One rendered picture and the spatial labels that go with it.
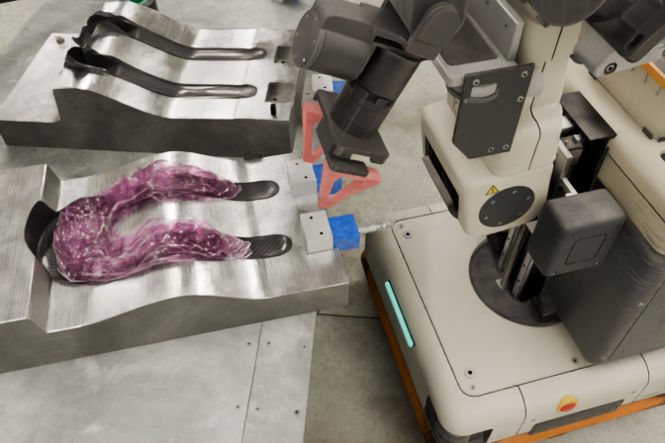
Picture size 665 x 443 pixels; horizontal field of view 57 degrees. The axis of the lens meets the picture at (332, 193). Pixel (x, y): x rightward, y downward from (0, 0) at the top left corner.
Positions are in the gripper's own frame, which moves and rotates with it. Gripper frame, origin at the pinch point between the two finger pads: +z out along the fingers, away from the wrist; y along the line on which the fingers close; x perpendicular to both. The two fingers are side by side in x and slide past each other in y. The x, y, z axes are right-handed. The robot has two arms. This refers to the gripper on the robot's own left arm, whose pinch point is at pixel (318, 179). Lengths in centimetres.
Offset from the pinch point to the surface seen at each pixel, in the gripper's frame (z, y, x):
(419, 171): 63, -88, 96
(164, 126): 20.2, -30.6, -10.5
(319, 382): 87, -21, 48
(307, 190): 11.4, -10.6, 6.7
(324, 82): 8.2, -36.4, 15.4
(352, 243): 10.5, 0.1, 10.6
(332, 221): 10.1, -3.3, 8.2
